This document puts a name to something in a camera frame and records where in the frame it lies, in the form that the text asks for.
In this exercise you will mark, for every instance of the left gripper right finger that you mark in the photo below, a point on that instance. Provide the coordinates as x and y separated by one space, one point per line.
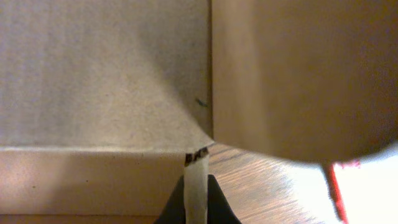
219 210

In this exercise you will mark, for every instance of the brown cardboard box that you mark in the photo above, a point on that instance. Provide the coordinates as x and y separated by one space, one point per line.
106 105

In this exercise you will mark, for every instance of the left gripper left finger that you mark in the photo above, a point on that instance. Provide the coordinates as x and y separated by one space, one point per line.
174 210

